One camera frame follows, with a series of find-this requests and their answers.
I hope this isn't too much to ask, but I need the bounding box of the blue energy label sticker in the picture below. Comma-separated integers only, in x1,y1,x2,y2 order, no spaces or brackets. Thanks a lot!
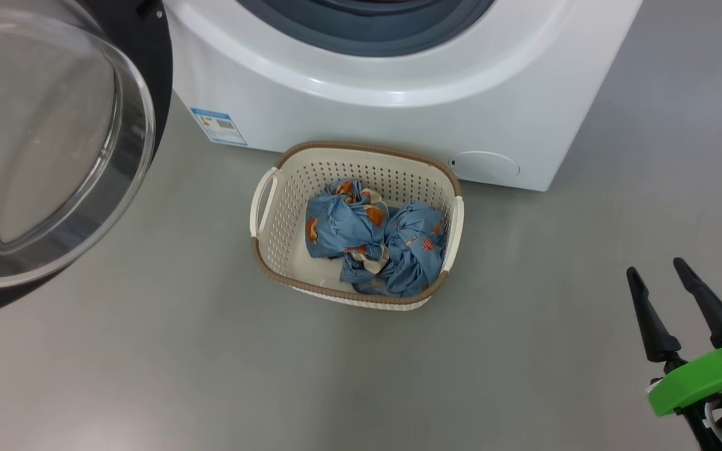
190,108,249,147

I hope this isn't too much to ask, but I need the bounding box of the blue cartoon print garment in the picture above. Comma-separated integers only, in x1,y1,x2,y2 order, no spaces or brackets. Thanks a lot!
339,200,448,298
305,179,390,259

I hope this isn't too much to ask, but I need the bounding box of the white front-load washing machine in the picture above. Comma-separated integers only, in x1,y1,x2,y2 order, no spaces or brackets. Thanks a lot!
162,0,644,192

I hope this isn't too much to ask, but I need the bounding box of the round white filter cover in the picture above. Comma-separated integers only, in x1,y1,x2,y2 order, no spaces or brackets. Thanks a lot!
449,150,520,184

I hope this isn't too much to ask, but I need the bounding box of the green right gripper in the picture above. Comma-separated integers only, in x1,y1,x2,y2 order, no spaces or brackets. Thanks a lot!
626,257,722,451

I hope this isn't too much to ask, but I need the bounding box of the cream perforated laundry basket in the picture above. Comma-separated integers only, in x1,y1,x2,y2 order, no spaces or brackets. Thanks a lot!
249,141,465,311

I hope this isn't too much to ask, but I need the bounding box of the black round glass washer door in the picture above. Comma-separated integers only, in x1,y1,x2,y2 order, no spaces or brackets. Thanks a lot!
0,0,174,323

